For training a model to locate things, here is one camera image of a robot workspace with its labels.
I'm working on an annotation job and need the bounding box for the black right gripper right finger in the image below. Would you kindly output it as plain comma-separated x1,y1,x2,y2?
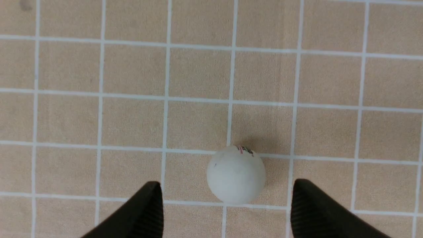
290,179,388,238

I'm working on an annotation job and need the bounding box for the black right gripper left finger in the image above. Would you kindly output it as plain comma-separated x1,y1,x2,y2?
83,181,164,238

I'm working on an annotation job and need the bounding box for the white table-tennis ball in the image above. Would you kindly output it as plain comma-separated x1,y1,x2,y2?
206,145,266,205

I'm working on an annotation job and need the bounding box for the beige checkered tablecloth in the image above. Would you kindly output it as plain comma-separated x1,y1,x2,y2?
1,0,422,238

